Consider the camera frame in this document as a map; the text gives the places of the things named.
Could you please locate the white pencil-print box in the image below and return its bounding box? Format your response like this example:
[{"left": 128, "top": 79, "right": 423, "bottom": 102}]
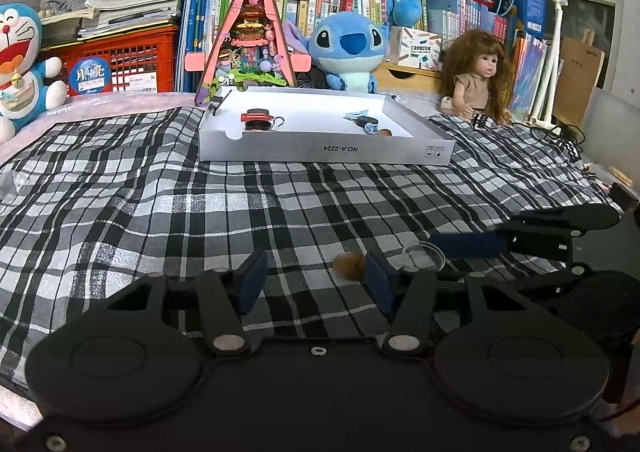
[{"left": 388, "top": 26, "right": 444, "bottom": 72}]

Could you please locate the wooden drawer box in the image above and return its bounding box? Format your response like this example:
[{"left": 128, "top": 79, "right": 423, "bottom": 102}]
[{"left": 372, "top": 60, "right": 444, "bottom": 94}]

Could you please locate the black cable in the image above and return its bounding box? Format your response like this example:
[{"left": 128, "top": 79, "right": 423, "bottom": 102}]
[{"left": 510, "top": 121, "right": 587, "bottom": 159}]

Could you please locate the blue cat plush toy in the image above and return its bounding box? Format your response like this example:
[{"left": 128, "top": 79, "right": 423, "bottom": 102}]
[{"left": 0, "top": 3, "right": 69, "bottom": 145}]

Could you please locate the blue alien plush toy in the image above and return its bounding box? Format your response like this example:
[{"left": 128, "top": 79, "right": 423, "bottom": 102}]
[{"left": 285, "top": 12, "right": 391, "bottom": 94}]

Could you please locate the row of blue pink books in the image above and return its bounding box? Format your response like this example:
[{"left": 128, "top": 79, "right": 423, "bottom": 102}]
[{"left": 425, "top": 0, "right": 512, "bottom": 41}]

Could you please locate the clear plastic dish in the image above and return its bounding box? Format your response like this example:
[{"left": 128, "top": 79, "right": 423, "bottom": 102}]
[{"left": 401, "top": 241, "right": 447, "bottom": 275}]

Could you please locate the row of tall blue books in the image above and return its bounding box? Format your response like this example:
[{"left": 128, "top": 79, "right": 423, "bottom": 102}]
[{"left": 175, "top": 0, "right": 237, "bottom": 93}]

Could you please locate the white pipe rack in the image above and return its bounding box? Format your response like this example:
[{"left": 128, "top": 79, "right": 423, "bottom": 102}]
[{"left": 529, "top": 0, "right": 569, "bottom": 129}]

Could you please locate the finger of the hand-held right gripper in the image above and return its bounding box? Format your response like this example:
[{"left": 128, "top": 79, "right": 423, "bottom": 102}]
[
  {"left": 437, "top": 263, "right": 599, "bottom": 305},
  {"left": 429, "top": 204, "right": 622, "bottom": 263}
]

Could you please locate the white shallow cardboard box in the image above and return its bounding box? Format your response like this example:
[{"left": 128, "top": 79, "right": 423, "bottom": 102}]
[{"left": 197, "top": 85, "right": 457, "bottom": 165}]

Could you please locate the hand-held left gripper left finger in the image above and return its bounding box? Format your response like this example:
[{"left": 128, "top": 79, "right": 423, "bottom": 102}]
[{"left": 105, "top": 249, "right": 269, "bottom": 358}]

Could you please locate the red black small object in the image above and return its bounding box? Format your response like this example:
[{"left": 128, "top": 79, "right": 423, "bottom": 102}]
[{"left": 240, "top": 108, "right": 274, "bottom": 132}]

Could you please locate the brown-haired baby doll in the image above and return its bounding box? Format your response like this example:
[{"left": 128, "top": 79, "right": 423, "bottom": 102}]
[{"left": 439, "top": 29, "right": 516, "bottom": 129}]

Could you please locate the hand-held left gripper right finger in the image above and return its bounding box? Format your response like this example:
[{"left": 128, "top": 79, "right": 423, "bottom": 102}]
[{"left": 365, "top": 251, "right": 533, "bottom": 358}]

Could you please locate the triangular pink dollhouse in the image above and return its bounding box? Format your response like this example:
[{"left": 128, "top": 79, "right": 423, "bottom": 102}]
[{"left": 185, "top": 0, "right": 312, "bottom": 108}]

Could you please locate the row of small books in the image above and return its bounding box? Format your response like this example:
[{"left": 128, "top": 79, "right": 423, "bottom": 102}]
[{"left": 272, "top": 0, "right": 362, "bottom": 33}]

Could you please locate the black white plaid blanket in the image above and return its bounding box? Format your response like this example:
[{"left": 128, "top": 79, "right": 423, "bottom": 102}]
[{"left": 0, "top": 104, "right": 618, "bottom": 385}]

